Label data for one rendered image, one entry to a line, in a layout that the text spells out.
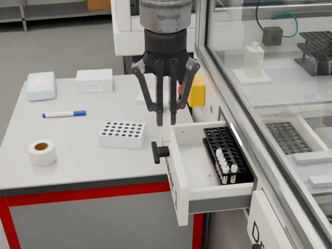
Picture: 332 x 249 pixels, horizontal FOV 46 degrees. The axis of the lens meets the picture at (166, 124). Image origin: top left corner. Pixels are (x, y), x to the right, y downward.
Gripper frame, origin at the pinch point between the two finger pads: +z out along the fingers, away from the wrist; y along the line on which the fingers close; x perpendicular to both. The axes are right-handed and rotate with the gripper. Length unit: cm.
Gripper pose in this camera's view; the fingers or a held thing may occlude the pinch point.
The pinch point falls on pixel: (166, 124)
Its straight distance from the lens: 79.3
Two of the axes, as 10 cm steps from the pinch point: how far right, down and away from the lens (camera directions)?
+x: -1.4, -5.3, 8.3
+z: 0.0, 8.4, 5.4
